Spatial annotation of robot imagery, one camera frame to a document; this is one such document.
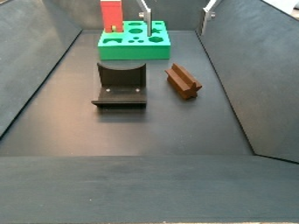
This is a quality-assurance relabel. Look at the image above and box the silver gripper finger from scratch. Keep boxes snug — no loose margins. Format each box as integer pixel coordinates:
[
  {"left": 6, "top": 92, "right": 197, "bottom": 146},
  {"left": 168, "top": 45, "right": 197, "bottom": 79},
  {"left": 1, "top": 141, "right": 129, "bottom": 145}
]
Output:
[
  {"left": 136, "top": 0, "right": 152, "bottom": 37},
  {"left": 200, "top": 0, "right": 219, "bottom": 36}
]

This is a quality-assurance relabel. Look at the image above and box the brown star prism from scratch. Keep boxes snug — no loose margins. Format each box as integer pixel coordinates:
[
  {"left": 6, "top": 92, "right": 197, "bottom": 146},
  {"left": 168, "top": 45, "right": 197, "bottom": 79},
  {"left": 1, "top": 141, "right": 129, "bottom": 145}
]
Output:
[{"left": 165, "top": 63, "right": 201, "bottom": 100}]

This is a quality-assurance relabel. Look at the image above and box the black cradle fixture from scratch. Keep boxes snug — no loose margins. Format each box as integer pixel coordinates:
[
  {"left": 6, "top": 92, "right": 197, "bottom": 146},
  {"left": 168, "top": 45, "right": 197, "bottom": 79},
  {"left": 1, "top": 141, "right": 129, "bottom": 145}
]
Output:
[{"left": 91, "top": 63, "right": 147, "bottom": 107}]

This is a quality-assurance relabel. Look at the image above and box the red arch block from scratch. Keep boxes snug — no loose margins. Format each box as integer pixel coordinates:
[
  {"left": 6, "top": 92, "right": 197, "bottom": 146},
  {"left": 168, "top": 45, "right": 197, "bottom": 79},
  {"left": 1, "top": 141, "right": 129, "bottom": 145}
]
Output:
[{"left": 99, "top": 0, "right": 124, "bottom": 33}]

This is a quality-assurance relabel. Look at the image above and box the green shape sorter block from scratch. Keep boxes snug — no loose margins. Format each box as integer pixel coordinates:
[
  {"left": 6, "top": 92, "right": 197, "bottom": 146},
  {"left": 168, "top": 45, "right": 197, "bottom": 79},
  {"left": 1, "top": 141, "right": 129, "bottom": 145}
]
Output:
[{"left": 97, "top": 21, "right": 171, "bottom": 60}]

